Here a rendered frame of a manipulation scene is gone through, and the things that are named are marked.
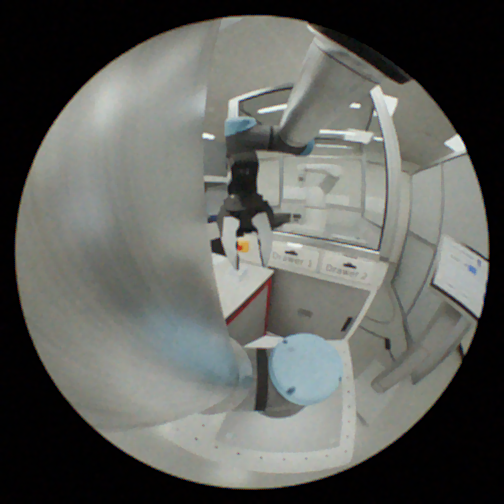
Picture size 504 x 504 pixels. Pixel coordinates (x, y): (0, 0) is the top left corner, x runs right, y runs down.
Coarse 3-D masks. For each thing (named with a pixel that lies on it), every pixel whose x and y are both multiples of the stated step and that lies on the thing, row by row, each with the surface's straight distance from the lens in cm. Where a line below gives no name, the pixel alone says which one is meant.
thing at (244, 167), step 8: (248, 152) 23; (232, 160) 23; (240, 160) 22; (248, 160) 22; (256, 160) 23; (232, 168) 23; (240, 168) 22; (248, 168) 22; (256, 168) 24; (232, 176) 25; (240, 176) 24; (248, 176) 25; (256, 176) 26; (240, 184) 28; (248, 184) 28
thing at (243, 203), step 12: (228, 192) 35; (240, 192) 28; (252, 192) 29; (228, 204) 26; (240, 204) 26; (252, 204) 25; (240, 216) 26; (252, 216) 25; (240, 228) 29; (252, 228) 29
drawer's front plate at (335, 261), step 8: (328, 256) 76; (336, 256) 76; (328, 264) 77; (336, 264) 77; (352, 264) 78; (360, 264) 78; (368, 264) 79; (328, 272) 79; (336, 272) 79; (344, 272) 79; (352, 272) 80; (360, 272) 80; (368, 272) 81; (360, 280) 82; (368, 280) 83
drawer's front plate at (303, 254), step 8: (272, 248) 82; (280, 248) 80; (288, 248) 79; (296, 248) 77; (272, 256) 84; (280, 256) 82; (288, 256) 80; (296, 256) 79; (304, 256) 78; (312, 256) 77; (288, 264) 82; (296, 264) 81; (304, 264) 79; (312, 264) 78
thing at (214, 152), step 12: (204, 144) 136; (216, 144) 147; (204, 156) 133; (216, 156) 143; (204, 168) 130; (216, 168) 140; (204, 180) 129; (216, 180) 138; (216, 228) 138; (216, 240) 144; (216, 252) 147
